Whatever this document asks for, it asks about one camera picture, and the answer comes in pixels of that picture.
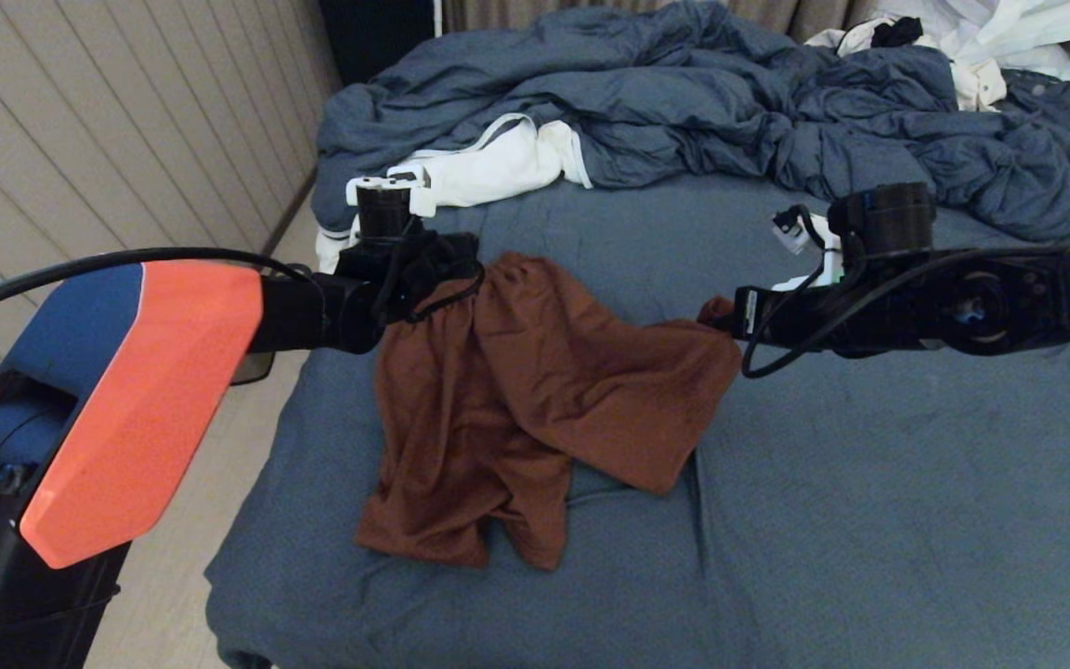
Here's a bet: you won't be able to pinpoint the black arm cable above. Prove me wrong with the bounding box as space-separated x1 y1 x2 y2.
0 246 313 332
741 204 1070 380

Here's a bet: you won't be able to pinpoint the rust brown drawstring shorts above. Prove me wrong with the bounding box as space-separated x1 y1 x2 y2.
354 251 745 571

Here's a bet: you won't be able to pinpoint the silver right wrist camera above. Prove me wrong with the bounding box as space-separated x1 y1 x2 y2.
770 206 816 255

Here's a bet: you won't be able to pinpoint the white right camera bracket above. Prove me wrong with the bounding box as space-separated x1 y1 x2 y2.
776 237 847 294

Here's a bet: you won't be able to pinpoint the dark cabinet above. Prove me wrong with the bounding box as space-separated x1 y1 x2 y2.
319 0 436 89

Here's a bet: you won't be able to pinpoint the rumpled blue duvet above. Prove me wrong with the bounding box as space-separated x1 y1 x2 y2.
312 0 1070 244

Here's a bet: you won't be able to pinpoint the bed with blue sheet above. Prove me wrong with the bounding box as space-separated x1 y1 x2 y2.
205 172 1070 669

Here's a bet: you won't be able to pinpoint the white pillow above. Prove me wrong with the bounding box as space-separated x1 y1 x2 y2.
315 114 594 275

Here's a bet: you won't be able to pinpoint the black cloth item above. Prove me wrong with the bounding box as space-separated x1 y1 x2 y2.
869 17 924 50

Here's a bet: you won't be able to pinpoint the brown trash bin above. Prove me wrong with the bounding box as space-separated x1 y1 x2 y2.
228 348 278 387

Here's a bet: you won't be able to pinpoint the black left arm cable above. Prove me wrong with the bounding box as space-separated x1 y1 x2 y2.
0 246 313 332

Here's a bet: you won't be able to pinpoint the cream buttoned garment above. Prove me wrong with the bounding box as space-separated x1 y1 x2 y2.
802 19 1007 114

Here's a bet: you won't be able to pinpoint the white shirt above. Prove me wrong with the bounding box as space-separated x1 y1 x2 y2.
869 0 1070 85

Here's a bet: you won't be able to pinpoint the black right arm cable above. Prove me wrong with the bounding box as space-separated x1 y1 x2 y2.
741 204 1070 380

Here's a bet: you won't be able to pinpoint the white camera bracket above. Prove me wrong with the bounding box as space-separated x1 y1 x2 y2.
346 163 436 219
776 237 847 294

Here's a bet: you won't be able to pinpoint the white left camera bracket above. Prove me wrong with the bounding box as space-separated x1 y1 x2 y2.
346 163 436 219

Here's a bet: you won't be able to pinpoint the beige curtain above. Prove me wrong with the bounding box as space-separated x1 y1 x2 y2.
442 0 880 46

